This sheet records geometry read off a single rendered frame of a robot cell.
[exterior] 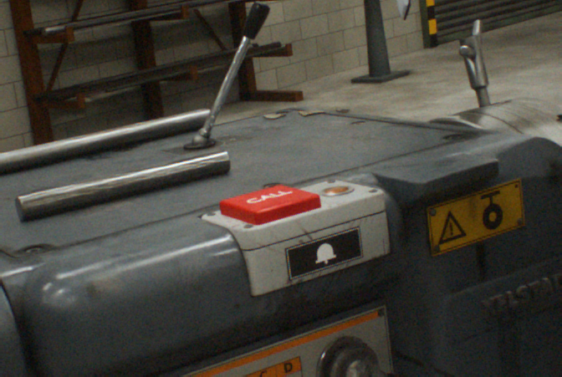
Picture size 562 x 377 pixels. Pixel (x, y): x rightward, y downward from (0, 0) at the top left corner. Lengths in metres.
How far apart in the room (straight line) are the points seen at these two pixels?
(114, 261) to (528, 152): 0.42
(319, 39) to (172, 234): 9.99
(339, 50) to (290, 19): 0.76
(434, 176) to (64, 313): 0.33
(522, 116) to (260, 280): 0.52
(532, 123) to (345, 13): 9.88
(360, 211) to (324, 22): 10.01
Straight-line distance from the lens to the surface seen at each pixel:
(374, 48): 10.10
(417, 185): 0.92
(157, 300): 0.81
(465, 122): 1.25
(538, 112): 1.29
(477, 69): 1.34
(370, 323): 0.96
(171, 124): 1.27
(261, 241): 0.83
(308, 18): 10.71
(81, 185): 0.98
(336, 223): 0.87
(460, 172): 0.94
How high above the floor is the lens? 1.47
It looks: 12 degrees down
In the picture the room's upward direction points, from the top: 8 degrees counter-clockwise
